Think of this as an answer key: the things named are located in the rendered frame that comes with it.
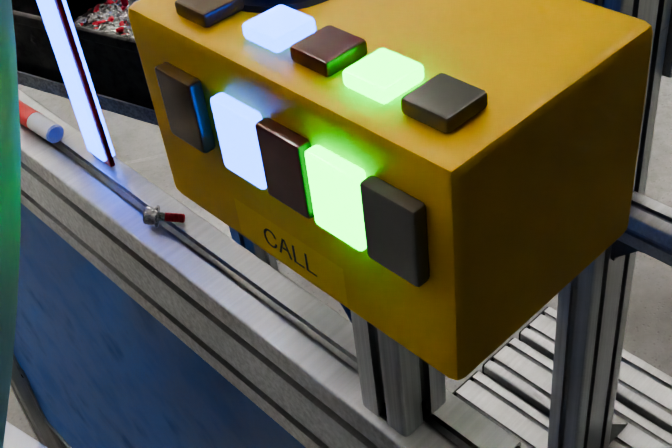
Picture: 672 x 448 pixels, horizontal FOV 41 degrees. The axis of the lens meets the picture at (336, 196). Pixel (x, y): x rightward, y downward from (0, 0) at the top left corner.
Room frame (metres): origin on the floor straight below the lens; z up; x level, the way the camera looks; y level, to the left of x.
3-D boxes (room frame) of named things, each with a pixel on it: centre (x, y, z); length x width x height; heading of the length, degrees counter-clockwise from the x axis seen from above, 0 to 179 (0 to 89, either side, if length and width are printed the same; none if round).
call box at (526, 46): (0.28, -0.02, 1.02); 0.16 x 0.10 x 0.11; 39
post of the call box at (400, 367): (0.28, -0.02, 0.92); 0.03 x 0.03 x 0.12; 39
